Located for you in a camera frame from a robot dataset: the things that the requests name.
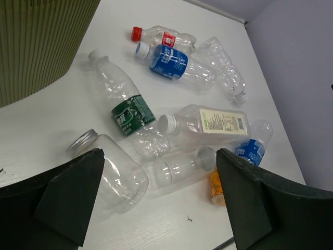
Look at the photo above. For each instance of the blue label clear bottle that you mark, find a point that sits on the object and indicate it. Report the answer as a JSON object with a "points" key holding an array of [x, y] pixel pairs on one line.
{"points": [[177, 66]]}

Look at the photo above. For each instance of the red cap clear bottle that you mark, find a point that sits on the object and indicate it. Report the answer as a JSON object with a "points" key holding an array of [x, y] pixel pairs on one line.
{"points": [[161, 35]]}

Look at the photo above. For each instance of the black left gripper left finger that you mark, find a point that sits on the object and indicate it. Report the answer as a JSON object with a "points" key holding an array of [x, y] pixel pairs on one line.
{"points": [[52, 210]]}

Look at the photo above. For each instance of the small blue label bottle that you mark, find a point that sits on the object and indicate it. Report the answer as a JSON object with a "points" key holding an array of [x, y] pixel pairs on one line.
{"points": [[254, 149]]}

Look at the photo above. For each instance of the square bottle cream label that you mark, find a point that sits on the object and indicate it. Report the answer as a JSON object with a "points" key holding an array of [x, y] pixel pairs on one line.
{"points": [[201, 125]]}

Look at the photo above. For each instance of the clear capless bottle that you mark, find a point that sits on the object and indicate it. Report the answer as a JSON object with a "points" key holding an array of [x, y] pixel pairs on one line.
{"points": [[229, 78]]}

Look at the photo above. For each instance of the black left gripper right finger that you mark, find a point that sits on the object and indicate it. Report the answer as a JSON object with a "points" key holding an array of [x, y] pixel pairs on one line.
{"points": [[267, 211]]}

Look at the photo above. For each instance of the green label clear bottle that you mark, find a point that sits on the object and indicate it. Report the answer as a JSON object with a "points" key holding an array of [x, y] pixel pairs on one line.
{"points": [[128, 108]]}

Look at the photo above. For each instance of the olive green slatted bin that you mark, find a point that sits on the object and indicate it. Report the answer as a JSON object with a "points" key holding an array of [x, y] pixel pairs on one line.
{"points": [[39, 41]]}

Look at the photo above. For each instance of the small clear jar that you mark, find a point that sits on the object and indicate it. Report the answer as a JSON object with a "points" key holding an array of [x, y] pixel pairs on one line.
{"points": [[184, 168]]}

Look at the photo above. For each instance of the orange label bottle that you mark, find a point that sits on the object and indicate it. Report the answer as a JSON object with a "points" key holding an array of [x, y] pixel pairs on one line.
{"points": [[217, 195]]}

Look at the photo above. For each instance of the clear jar silver lid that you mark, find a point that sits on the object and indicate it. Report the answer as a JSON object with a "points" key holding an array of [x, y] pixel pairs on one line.
{"points": [[123, 183]]}

